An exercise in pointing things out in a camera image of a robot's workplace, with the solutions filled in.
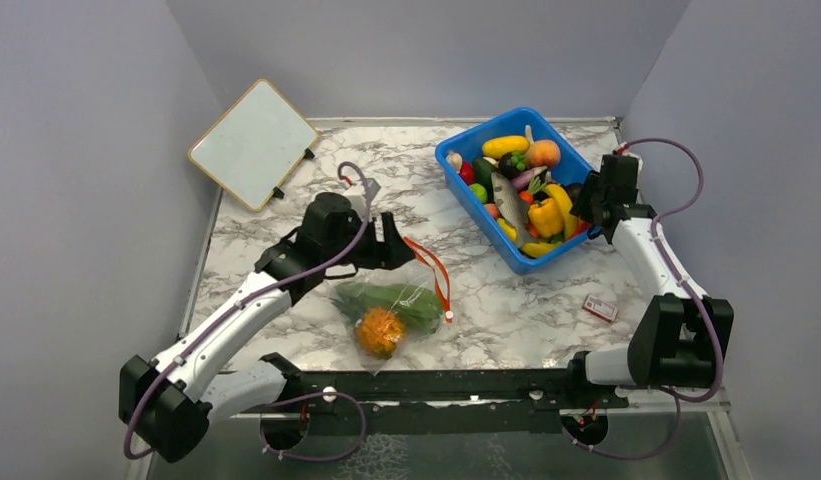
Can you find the green fake leafy vegetable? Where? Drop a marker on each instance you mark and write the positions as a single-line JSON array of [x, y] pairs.
[[418, 307]]

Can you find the beige fake garlic bulb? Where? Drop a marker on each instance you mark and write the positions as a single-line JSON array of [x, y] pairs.
[[454, 160]]

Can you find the red fake apple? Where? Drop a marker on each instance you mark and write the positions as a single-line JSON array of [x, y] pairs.
[[466, 173]]

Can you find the yellow fake bell pepper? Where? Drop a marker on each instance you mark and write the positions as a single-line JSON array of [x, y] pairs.
[[546, 218]]

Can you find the small red tag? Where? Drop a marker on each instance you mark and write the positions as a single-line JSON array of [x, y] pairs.
[[601, 309]]

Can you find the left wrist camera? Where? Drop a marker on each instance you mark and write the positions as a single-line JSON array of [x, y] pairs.
[[370, 190]]

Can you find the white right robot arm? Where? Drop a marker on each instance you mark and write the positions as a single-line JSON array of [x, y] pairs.
[[682, 338]]

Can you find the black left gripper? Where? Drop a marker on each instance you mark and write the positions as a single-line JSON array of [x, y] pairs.
[[388, 252]]

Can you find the purple fake onion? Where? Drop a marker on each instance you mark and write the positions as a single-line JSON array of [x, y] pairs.
[[531, 179]]

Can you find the blue plastic bin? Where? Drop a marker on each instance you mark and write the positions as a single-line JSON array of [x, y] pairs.
[[570, 173]]

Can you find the purple fake mangosteen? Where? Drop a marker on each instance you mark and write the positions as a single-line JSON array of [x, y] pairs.
[[512, 164]]

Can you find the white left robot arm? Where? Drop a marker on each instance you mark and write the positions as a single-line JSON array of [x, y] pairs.
[[171, 400]]

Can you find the white board wooden frame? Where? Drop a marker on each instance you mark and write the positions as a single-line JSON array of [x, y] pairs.
[[253, 147]]

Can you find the green fake lime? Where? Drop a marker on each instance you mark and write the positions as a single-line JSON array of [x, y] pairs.
[[480, 192]]

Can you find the orange fake pineapple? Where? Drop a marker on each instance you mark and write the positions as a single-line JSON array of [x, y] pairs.
[[380, 332]]

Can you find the yellow fake banana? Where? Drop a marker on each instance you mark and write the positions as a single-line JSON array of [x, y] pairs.
[[564, 202]]

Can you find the fake peach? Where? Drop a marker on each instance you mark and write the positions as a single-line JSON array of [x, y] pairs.
[[543, 153]]

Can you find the yellow banana in bin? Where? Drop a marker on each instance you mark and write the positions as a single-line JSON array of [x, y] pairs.
[[538, 249]]

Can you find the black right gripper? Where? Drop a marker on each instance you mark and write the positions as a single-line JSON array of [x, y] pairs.
[[581, 205]]

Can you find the clear zip top bag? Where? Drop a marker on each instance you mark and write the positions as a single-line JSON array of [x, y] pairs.
[[428, 271]]

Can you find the black mounting rail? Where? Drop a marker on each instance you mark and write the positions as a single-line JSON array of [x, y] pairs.
[[422, 402]]

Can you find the grey fake fish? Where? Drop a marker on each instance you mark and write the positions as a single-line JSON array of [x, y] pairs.
[[512, 208]]

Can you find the yellow fake squash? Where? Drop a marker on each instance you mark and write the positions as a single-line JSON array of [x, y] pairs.
[[499, 146]]

